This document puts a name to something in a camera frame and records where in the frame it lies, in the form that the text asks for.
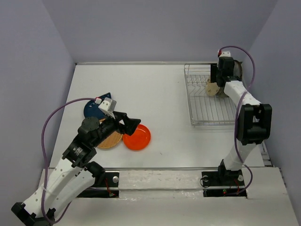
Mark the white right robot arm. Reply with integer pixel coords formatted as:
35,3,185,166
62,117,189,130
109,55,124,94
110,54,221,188
210,51,272,185

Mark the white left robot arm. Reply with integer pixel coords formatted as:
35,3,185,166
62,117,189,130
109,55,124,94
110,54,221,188
11,112,141,226

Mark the orange glossy plate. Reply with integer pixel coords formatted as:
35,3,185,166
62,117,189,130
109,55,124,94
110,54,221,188
122,124,151,151

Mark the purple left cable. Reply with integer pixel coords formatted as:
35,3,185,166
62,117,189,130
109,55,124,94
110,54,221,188
41,97,99,224

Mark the grey deer plate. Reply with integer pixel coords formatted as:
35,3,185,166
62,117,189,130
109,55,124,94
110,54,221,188
217,60,243,98

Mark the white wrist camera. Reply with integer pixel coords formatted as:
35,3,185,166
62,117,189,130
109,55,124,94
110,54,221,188
98,97,117,119
217,49,231,58

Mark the purple cable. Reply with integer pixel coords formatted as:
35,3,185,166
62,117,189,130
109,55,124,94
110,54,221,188
41,97,99,224
234,45,256,195

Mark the large teal floral plate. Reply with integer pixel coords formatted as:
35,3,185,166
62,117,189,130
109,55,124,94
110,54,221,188
238,61,243,80

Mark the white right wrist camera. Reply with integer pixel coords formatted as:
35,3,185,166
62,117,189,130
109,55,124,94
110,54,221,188
217,49,231,58

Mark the tan woven round plate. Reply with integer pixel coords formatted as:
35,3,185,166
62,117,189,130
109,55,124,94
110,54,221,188
97,131,123,149

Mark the silver wire dish rack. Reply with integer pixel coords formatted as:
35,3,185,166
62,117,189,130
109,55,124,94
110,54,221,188
184,63,236,126

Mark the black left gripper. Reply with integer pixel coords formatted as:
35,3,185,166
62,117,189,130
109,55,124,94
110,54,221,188
93,110,142,146

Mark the cream plate with prints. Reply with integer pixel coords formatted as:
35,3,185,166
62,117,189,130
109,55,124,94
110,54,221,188
205,79,220,97

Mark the dark blue leaf plate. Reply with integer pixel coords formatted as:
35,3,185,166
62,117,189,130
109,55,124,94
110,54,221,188
83,92,111,120

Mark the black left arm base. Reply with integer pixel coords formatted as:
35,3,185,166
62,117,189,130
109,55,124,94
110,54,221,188
77,171,119,198

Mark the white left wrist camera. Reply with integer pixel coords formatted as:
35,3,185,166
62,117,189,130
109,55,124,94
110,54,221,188
98,97,117,119

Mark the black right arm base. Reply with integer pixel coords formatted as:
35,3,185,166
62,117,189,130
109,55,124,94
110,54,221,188
199,170,247,198

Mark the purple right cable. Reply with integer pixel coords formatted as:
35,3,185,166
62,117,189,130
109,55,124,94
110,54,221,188
234,45,256,195

